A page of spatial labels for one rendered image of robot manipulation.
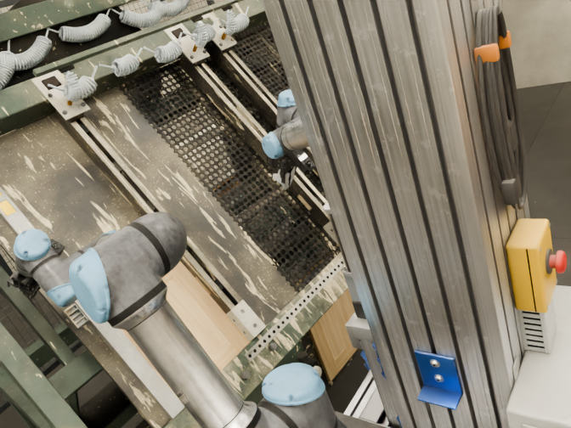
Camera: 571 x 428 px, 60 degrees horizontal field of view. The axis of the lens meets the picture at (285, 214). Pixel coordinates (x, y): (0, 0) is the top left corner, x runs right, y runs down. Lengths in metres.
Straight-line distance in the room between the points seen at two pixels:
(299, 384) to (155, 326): 0.30
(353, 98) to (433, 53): 0.13
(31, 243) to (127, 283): 0.45
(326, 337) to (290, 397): 1.39
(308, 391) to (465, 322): 0.32
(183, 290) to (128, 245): 0.90
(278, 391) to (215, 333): 0.80
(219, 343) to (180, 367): 0.86
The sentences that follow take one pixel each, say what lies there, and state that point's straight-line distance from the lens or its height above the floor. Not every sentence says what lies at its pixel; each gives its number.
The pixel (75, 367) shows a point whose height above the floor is 1.12.
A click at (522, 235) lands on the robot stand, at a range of 0.88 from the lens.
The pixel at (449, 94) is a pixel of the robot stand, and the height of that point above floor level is 1.75.
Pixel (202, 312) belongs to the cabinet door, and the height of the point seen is 1.04.
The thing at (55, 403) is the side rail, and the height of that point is 1.13.
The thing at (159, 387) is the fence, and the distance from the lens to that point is 1.67.
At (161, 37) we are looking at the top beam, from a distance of 2.24.
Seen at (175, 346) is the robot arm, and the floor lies 1.46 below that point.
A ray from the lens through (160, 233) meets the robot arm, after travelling 0.91.
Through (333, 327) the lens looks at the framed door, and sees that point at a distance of 2.39.
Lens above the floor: 1.93
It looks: 24 degrees down
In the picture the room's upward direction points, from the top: 20 degrees counter-clockwise
